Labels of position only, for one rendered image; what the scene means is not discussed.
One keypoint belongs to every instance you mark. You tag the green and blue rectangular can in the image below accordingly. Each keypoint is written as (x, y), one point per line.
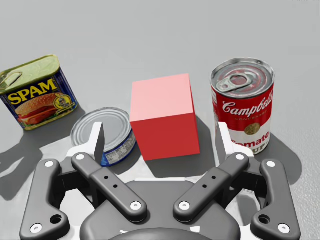
(37, 100)

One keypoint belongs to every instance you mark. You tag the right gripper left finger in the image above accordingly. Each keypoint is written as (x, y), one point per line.
(112, 182)

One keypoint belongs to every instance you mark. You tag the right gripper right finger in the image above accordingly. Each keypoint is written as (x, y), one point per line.
(207, 185)

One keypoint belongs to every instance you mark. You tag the red and white can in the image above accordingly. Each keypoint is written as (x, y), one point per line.
(245, 107)

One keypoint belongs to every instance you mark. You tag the pink cube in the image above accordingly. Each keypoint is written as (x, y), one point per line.
(165, 120)

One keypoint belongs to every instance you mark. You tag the blue flat can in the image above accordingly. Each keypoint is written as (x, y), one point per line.
(115, 127)

